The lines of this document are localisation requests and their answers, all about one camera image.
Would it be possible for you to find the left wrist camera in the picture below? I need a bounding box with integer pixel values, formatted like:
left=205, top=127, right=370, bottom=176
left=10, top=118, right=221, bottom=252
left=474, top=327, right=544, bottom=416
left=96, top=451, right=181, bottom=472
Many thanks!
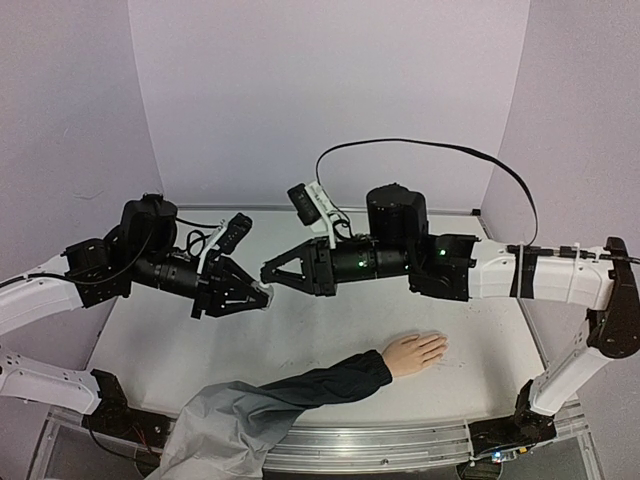
left=196, top=213, right=253, bottom=275

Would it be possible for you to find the black camera cable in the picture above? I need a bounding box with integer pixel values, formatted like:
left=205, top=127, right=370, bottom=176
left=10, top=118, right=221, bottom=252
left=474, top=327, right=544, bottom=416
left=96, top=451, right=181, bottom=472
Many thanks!
left=175, top=215, right=221, bottom=259
left=314, top=139, right=540, bottom=247

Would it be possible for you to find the left black camera cable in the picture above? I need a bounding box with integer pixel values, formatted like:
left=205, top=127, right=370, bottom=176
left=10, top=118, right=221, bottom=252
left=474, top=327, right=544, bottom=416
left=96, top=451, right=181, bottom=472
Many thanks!
left=175, top=215, right=221, bottom=259

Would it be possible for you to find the right black camera cable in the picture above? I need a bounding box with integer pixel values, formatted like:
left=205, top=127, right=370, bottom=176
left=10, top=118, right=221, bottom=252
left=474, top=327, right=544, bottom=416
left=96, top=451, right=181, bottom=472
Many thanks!
left=314, top=139, right=540, bottom=247

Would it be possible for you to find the black and grey sleeve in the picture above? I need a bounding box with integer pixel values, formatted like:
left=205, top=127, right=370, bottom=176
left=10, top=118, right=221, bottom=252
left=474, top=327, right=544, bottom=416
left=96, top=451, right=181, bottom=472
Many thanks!
left=148, top=350, right=392, bottom=479

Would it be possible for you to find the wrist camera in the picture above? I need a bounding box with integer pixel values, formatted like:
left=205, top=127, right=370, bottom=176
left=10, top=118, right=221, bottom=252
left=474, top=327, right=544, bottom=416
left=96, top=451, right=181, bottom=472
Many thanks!
left=196, top=213, right=253, bottom=275
left=287, top=181, right=339, bottom=249

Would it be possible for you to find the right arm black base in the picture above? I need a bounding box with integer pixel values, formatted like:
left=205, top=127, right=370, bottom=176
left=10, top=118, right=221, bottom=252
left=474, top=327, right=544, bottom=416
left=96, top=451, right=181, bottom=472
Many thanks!
left=469, top=380, right=556, bottom=459

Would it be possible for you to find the aluminium table rail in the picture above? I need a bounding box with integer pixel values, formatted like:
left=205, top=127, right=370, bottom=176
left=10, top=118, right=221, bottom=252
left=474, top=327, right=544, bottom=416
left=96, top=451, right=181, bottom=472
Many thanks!
left=177, top=204, right=482, bottom=217
left=44, top=394, right=591, bottom=474

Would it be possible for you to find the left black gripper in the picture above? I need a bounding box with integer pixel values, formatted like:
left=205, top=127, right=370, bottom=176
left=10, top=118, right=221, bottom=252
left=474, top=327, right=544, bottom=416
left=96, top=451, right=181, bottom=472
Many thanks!
left=132, top=248, right=270, bottom=319

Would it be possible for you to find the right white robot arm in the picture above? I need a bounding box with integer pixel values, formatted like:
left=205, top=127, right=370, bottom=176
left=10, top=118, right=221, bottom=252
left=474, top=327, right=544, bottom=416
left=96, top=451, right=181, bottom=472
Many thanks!
left=261, top=182, right=639, bottom=417

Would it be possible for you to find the aluminium table front rail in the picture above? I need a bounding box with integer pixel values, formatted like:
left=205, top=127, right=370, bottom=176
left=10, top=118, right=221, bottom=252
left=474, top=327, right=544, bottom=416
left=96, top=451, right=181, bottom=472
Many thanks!
left=44, top=394, right=591, bottom=474

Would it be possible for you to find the clear nail polish bottle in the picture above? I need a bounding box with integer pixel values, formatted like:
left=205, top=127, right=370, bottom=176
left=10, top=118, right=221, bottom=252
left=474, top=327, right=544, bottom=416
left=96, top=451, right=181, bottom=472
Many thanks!
left=252, top=281, right=274, bottom=310

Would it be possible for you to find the aluminium table back rail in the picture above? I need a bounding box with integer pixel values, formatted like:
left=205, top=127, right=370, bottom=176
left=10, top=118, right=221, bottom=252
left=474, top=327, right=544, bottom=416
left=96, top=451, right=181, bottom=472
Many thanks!
left=177, top=204, right=482, bottom=217

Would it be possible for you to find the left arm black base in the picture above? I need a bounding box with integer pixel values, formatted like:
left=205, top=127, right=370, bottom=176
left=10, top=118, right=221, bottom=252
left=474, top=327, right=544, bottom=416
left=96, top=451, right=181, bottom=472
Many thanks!
left=81, top=369, right=172, bottom=470

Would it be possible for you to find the mannequin hand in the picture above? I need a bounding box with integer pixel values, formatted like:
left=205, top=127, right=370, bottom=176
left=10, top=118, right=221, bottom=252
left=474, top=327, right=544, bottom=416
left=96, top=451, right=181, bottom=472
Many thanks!
left=382, top=334, right=448, bottom=379

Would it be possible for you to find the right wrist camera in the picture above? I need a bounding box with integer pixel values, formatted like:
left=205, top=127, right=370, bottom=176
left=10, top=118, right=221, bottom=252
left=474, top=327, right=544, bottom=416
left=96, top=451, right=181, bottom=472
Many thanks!
left=287, top=181, right=339, bottom=249

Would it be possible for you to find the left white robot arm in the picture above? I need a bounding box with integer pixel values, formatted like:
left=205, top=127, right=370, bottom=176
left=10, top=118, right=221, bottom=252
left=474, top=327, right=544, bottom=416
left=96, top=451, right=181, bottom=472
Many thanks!
left=1, top=194, right=273, bottom=437

